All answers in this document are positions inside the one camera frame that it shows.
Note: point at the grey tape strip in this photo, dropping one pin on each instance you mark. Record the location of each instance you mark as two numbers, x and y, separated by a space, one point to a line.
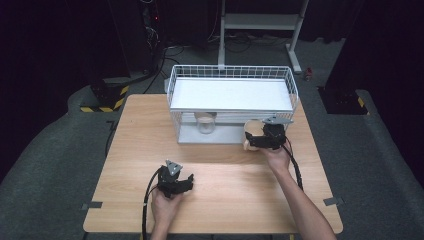
333 201
92 205

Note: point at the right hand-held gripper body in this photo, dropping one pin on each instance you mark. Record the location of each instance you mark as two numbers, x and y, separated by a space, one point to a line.
275 135

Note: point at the small red object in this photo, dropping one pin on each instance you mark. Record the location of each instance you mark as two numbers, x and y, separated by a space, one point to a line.
308 74

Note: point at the white metal stand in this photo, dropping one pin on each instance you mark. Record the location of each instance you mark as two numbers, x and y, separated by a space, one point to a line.
260 21

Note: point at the dark equipment tower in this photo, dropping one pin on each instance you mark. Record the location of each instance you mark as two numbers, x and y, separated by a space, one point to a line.
136 33

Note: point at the small beige object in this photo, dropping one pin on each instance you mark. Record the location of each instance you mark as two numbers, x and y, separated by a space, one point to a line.
253 127

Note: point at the glass jar with wooden lid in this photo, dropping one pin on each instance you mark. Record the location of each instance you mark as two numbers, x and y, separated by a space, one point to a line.
205 125

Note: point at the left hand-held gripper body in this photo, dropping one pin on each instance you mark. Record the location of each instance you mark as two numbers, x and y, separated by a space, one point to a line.
170 183

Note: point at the person's right hand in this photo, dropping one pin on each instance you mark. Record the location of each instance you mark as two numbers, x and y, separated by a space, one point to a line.
278 159

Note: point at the person's left hand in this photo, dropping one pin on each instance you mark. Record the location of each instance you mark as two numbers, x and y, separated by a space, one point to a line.
164 208

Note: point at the black base with yellow stripes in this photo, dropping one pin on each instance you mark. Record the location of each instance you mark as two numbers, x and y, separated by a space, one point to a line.
108 95
343 100

